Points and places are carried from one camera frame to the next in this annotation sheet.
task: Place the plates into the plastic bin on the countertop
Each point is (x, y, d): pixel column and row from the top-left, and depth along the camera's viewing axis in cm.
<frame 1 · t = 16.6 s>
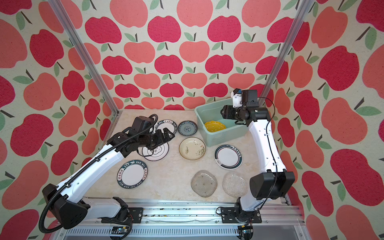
left hand: (172, 139, 73), fingers open
right hand: (230, 110, 78), fingers open
mint green plastic bin: (211, 111, 103), point 16 cm above the table
small blue patterned plate: (187, 128, 113), on the table
green red rimmed white plate: (228, 156, 98), on the table
yellow dotted plate: (213, 126, 113), on the table
white plate with green rings: (152, 154, 63), point 32 cm above the table
dark rimmed hao mei plate: (131, 174, 89), on the table
grey glass plate: (204, 183, 88), on the table
clear glass plate: (235, 184, 86), on the table

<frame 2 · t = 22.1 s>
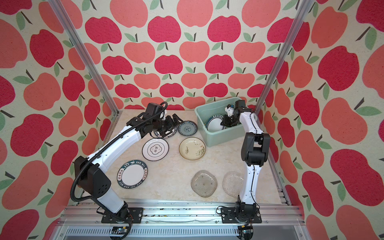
left hand: (181, 126, 79), fingers open
right hand: (225, 123, 100), fingers closed
green red rimmed white plate: (212, 123, 107), point 7 cm above the table
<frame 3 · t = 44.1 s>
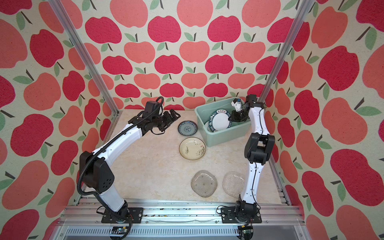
left hand: (178, 120, 83), fingers open
right hand: (233, 118, 98), fingers closed
black rimmed white plate: (219, 121, 106), point 10 cm above the table
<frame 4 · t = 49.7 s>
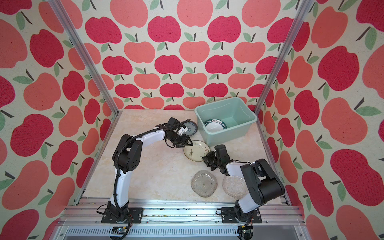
left hand: (192, 146, 95), fingers open
right hand: (203, 156, 93), fingers closed
black rimmed white plate: (214, 125, 110), point 4 cm above the table
